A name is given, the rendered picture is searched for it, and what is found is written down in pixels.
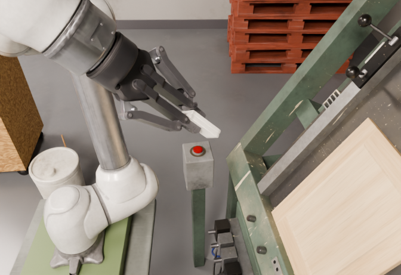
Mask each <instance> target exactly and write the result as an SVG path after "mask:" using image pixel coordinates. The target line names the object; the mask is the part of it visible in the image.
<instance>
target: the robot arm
mask: <svg viewBox="0 0 401 275"><path fill-rule="evenodd" d="M37 54H43V55H44V56H46V57H47V58H50V59H52V60H53V61H55V62H56V63H57V64H59V65H61V66H62V67H64V68H65V69H67V70H68V71H69V72H70V75H71V78H72V82H73V85H74V87H75V91H76V94H77V96H78V100H79V103H80V105H81V109H82V112H83V114H84V118H85V121H86V123H87V127H88V130H89V132H90V136H91V139H92V142H93V145H94V148H95V152H96V154H97V157H98V161H99V163H100V165H99V167H98V168H97V171H96V183H95V184H93V185H91V186H79V185H74V184H72V185H65V186H61V187H59V188H57V189H55V190H54V191H53V192H52V193H51V194H50V195H49V196H48V197H47V199H46V202H45V206H44V223H45V227H46V229H47V232H48V234H49V236H50V238H51V240H52V241H53V243H54V244H55V250H54V254H53V257H52V259H51V261H50V266H51V268H58V267H61V266H67V265H69V274H70V275H78V272H79V269H80V266H81V264H97V265H99V264H101V263H102V262H103V261H104V257H103V245H104V235H105V229H106V227H107V226H108V225H111V224H113V223H115V222H118V221H120V220H122V219H124V218H126V217H128V216H130V215H132V214H134V213H136V212H138V211H139V210H141V209H143V208H144V207H145V206H147V205H148V204H149V203H150V202H151V201H152V200H153V199H154V198H155V197H156V195H157V194H158V190H159V180H158V177H157V175H156V173H155V172H154V170H153V169H152V168H151V167H150V166H148V165H146V164H143V163H139V161H138V160H137V159H136V158H134V157H132V156H130V155H129V154H128V150H127V146H126V143H125V139H124V135H123V132H122V128H121V124H120V121H119V119H120V120H136V121H138V122H141V123H145V124H147V125H150V126H154V127H157V128H160V129H163V130H166V131H169V132H173V131H181V129H182V127H183V128H185V129H186V130H188V131H189V132H191V133H194V134H195V133H200V134H202V135H203V136H204V137H206V138H218V137H219V134H220V132H221V130H220V129H218V128H217V127H216V126H215V125H213V124H212V123H210V122H209V121H208V120H206V119H205V117H206V114H205V113H204V112H203V111H201V109H199V108H198V104H197V102H193V97H195V95H196V93H195V91H194V90H193V88H192V87H191V86H190V85H189V83H188V82H187V81H186V80H185V79H184V77H183V76H182V75H181V73H180V72H179V71H178V70H177V68H176V67H175V66H174V65H173V64H172V62H171V61H170V60H169V58H168V56H167V54H166V51H165V48H164V47H163V46H158V47H156V48H152V49H151V50H150V51H149V52H147V51H146V50H141V49H139V48H137V46H136V44H135V43H133V42H132V41H130V40H129V39H128V38H127V37H126V36H124V35H123V34H121V32H116V19H115V14H114V12H113V10H112V7H111V5H110V4H109V2H108V1H107V0H0V55H3V56H6V57H18V56H21V55H37ZM154 64H155V66H156V68H157V69H158V70H159V71H160V72H161V74H162V75H163V76H164V77H165V78H163V77H162V76H161V75H159V74H158V73H157V72H156V69H155V67H154ZM165 79H166V80H167V81H168V82H169V83H170V84H169V83H167V82H166V81H165ZM159 94H160V95H161V96H163V97H165V98H166V99H167V100H168V101H170V102H171V103H172V104H174V105H176V106H177V107H178V108H179V109H181V110H185V111H182V112H181V111H179V110H178V109H177V108H175V107H174V106H173V105H172V104H170V103H169V102H167V101H166V100H164V99H163V98H162V97H160V96H159ZM113 95H114V96H115V98H116V99H117V100H118V101H120V103H121V112H120V113H119V114H118V113H117V111H116V106H115V101H114V98H113ZM130 101H142V102H143V103H146V104H148V105H149V106H151V107H152V108H154V109H155V110H157V111H158V112H159V113H161V114H163V115H164V116H165V117H167V118H168V119H170V120H168V119H165V118H162V117H159V116H156V115H153V114H151V113H148V112H144V111H141V110H137V108H136V107H135V106H133V105H132V104H130Z"/></svg>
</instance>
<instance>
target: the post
mask: <svg viewBox="0 0 401 275"><path fill-rule="evenodd" d="M191 195H192V238H193V262H194V266H195V267H200V266H204V262H205V189H197V190H191Z"/></svg>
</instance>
